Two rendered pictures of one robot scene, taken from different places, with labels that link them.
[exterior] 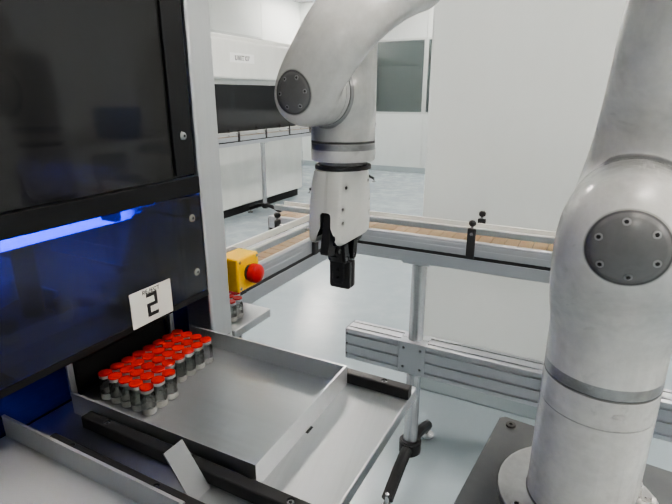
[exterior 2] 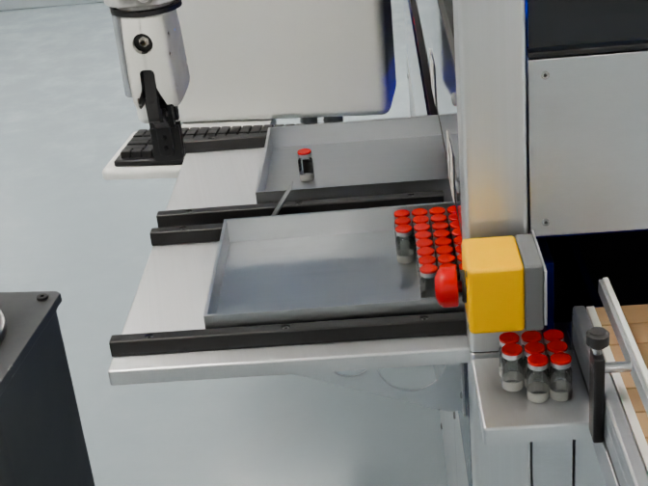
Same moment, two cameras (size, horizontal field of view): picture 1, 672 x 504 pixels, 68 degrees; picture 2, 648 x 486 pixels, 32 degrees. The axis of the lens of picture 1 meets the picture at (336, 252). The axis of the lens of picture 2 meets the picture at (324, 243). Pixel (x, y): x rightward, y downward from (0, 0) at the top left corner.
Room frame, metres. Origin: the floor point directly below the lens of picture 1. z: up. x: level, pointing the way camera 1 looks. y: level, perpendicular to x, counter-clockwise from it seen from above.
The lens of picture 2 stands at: (1.81, -0.34, 1.54)
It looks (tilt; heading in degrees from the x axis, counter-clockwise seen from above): 26 degrees down; 156
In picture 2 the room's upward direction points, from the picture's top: 6 degrees counter-clockwise
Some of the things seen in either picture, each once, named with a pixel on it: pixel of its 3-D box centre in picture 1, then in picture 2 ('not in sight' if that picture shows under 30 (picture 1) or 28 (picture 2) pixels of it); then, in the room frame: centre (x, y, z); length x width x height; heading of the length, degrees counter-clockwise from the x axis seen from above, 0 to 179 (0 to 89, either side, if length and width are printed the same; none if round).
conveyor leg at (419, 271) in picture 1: (414, 361); not in sight; (1.52, -0.27, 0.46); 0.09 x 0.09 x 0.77; 62
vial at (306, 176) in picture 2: not in sight; (306, 166); (0.37, 0.28, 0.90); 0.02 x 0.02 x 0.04
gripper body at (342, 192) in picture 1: (342, 198); (152, 46); (0.66, -0.01, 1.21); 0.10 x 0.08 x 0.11; 152
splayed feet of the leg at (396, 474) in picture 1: (409, 454); not in sight; (1.52, -0.27, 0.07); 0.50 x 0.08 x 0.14; 152
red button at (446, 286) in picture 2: (253, 272); (453, 286); (0.96, 0.17, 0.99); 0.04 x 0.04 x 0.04; 62
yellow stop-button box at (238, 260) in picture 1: (235, 269); (499, 283); (0.98, 0.21, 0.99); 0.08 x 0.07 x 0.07; 62
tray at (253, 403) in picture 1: (216, 388); (353, 265); (0.69, 0.19, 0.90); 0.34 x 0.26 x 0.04; 63
